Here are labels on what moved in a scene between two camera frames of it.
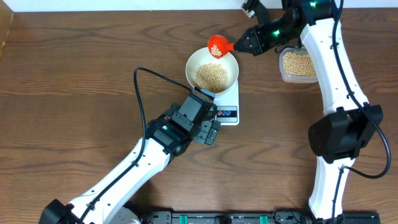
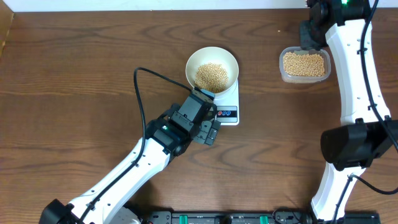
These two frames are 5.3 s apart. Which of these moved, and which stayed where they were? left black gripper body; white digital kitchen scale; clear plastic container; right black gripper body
Moved: right black gripper body
Stayed: clear plastic container; left black gripper body; white digital kitchen scale
